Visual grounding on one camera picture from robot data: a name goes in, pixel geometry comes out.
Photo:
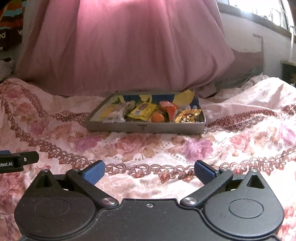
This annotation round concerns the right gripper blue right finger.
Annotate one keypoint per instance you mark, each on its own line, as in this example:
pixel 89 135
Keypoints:
pixel 214 182

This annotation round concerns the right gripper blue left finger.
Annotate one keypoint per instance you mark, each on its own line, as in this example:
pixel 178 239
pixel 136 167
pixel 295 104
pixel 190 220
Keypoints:
pixel 83 181

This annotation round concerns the gold foil snack packet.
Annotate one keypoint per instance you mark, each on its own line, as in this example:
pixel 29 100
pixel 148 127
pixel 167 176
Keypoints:
pixel 188 116

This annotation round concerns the clear white snack bar packet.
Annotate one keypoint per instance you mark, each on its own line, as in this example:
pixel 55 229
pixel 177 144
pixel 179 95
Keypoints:
pixel 117 115

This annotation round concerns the orange jelly snack bag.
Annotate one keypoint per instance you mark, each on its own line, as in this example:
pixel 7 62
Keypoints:
pixel 165 112

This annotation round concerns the yellow cake snack packet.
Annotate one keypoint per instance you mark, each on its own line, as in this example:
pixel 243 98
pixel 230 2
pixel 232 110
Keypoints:
pixel 143 111

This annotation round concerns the floral pink bedsheet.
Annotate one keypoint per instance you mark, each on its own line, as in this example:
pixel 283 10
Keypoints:
pixel 248 127

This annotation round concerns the grey tray with cartoon liner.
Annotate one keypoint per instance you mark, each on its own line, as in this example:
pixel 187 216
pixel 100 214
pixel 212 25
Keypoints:
pixel 184 100

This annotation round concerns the pink pillow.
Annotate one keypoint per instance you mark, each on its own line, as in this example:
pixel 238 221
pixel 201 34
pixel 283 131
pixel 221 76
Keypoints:
pixel 99 47

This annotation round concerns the dark wooden bedside cabinet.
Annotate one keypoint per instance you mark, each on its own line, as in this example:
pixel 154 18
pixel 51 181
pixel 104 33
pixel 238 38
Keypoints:
pixel 288 72

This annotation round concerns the colourful paper shopping bag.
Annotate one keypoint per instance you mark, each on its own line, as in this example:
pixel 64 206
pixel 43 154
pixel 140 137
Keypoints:
pixel 11 24

